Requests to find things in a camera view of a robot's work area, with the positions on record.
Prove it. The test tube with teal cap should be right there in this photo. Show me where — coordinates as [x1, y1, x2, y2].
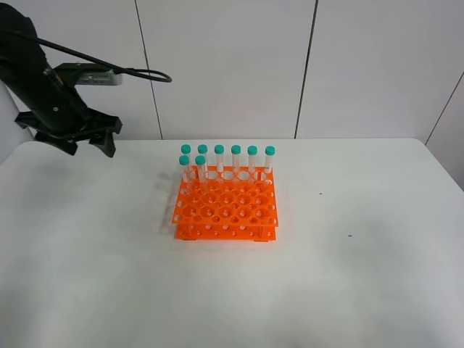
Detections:
[195, 154, 208, 194]

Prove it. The left black camera cable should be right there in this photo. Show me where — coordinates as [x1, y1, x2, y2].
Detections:
[0, 28, 173, 83]

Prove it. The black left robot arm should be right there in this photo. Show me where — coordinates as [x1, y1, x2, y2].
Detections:
[1, 3, 122, 158]

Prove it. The second row left tube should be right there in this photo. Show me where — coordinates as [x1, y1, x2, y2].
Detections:
[179, 155, 191, 194]

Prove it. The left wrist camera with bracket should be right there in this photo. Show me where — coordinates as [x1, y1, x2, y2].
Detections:
[54, 63, 123, 87]

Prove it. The orange test tube rack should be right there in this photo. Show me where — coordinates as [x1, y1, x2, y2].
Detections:
[172, 166, 278, 241]

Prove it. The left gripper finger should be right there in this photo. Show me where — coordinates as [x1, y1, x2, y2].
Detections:
[89, 131, 116, 157]
[35, 132, 78, 156]

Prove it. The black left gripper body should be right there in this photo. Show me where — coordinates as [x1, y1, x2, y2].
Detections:
[14, 85, 122, 141]

